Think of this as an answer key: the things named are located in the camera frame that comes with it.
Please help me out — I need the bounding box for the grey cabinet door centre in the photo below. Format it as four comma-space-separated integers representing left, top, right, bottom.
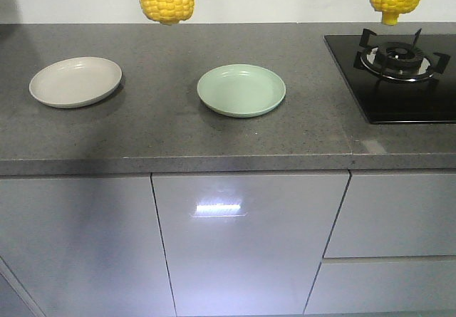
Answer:
152, 172, 349, 316

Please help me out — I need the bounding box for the grey cabinet door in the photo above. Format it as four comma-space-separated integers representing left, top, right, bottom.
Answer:
1, 177, 175, 316
152, 172, 349, 316

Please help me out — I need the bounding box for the grey upper drawer front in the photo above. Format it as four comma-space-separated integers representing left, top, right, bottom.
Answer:
326, 172, 455, 258

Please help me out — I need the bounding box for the grey drawer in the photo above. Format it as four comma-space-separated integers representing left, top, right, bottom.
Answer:
305, 256, 455, 314
326, 172, 455, 258

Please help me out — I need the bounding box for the grey cabinet door left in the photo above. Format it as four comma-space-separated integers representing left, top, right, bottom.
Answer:
1, 177, 175, 316

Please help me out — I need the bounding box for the gas burner with pan support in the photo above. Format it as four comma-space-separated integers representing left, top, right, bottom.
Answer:
353, 28, 451, 83

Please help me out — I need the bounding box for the black glass gas hob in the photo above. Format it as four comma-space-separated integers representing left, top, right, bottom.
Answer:
325, 34, 455, 124

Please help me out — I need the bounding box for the grey lower drawer front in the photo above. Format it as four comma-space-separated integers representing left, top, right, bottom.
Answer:
305, 256, 455, 314

